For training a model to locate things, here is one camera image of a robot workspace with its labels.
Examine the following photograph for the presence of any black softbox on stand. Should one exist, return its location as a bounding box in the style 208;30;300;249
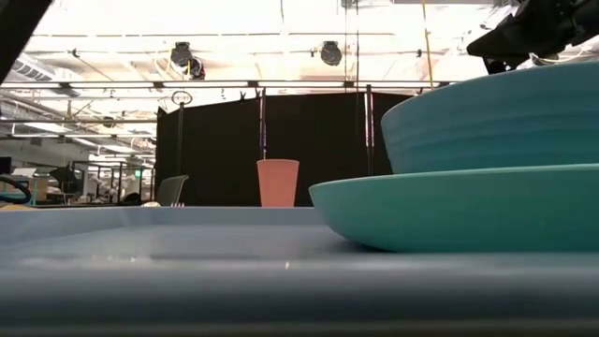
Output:
49;163;83;196

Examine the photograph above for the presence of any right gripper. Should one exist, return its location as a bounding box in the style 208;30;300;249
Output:
466;0;599;76

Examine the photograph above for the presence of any hanging yellow cable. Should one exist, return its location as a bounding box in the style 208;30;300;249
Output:
420;0;434;90

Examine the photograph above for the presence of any blue plastic tray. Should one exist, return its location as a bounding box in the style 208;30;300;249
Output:
0;207;599;331

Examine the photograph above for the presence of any blue bowl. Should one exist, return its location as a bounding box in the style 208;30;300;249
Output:
380;62;599;175

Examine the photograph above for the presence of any long horizontal ceiling rail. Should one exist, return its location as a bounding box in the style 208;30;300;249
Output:
0;80;458;90

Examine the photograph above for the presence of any black curtain partition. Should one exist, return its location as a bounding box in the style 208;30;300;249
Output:
155;92;413;208

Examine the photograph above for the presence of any pink plastic cup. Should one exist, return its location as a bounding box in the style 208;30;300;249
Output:
256;158;300;209

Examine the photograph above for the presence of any black ceiling-mounted device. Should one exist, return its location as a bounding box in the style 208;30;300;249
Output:
319;40;343;67
169;41;207;81

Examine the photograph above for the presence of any black looped hose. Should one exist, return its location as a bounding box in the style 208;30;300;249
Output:
0;174;33;206

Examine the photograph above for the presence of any office chair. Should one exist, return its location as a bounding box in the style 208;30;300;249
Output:
155;174;190;208

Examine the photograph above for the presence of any teal plate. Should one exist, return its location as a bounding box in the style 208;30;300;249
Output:
308;163;599;254

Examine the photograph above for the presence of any white wire bundle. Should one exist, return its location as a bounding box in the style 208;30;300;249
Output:
528;50;591;66

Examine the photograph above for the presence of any ring on black pole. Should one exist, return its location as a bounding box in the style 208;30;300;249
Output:
170;90;194;177

